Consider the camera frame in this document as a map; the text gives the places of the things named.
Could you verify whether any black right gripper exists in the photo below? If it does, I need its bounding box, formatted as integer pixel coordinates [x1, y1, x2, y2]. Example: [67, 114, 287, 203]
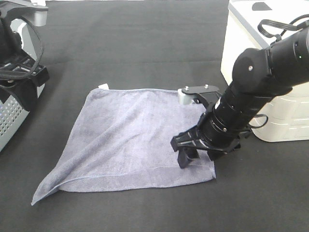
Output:
[170, 114, 250, 169]

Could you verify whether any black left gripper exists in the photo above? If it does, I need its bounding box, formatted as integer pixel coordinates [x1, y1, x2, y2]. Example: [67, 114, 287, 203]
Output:
[0, 50, 50, 112]

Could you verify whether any grey blue microfibre towel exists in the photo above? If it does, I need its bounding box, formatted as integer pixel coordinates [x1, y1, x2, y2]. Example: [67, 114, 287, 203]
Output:
[32, 88, 216, 203]

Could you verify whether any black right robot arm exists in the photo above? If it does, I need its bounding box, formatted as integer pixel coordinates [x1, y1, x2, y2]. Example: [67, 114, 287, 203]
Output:
[171, 29, 309, 168]

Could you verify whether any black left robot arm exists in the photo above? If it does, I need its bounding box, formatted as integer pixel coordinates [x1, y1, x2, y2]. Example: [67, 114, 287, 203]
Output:
[0, 17, 50, 112]

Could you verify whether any grey perforated plastic basket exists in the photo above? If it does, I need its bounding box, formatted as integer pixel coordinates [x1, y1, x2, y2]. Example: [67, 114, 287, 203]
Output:
[0, 19, 45, 148]

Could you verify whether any black table cloth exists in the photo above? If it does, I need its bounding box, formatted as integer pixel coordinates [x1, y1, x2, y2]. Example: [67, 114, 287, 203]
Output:
[0, 0, 309, 232]

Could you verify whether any white lidded storage box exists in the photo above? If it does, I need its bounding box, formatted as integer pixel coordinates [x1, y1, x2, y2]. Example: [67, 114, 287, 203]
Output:
[221, 0, 309, 142]

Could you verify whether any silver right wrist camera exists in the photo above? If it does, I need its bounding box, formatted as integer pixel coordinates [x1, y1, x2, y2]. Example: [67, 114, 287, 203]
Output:
[177, 84, 221, 112]

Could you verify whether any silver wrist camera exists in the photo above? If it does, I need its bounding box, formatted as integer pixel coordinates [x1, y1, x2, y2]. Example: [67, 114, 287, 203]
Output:
[0, 0, 48, 27]
[177, 84, 221, 112]

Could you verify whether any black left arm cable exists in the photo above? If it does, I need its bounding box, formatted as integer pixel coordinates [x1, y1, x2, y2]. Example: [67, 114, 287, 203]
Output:
[0, 14, 44, 80]

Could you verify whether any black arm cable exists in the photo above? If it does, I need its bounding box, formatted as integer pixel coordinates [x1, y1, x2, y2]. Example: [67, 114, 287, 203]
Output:
[0, 14, 44, 80]
[257, 14, 309, 41]

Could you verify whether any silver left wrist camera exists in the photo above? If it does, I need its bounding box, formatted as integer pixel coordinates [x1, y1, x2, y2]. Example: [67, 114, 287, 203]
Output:
[0, 0, 48, 27]

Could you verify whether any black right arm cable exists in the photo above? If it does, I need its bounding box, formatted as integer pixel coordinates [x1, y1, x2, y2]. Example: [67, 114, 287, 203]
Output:
[257, 14, 309, 41]

